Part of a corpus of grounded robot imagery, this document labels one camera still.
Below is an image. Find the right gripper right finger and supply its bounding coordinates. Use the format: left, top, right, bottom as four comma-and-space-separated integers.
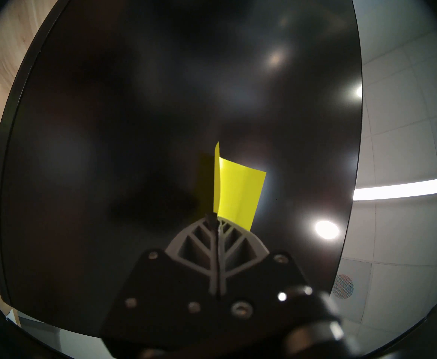
215, 216, 313, 359

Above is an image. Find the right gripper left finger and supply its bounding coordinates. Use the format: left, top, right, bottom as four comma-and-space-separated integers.
101, 214, 219, 359

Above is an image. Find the single yellow sticky note sheet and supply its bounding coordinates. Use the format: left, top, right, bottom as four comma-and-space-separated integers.
213, 141, 267, 231

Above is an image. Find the black curved computer monitor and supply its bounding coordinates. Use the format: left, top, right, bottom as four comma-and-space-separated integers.
0, 0, 364, 340

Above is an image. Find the round grey ceiling speaker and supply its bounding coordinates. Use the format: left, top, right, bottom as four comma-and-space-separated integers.
332, 274, 354, 299

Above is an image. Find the linear ceiling light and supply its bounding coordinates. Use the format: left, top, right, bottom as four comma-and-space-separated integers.
353, 174, 437, 202

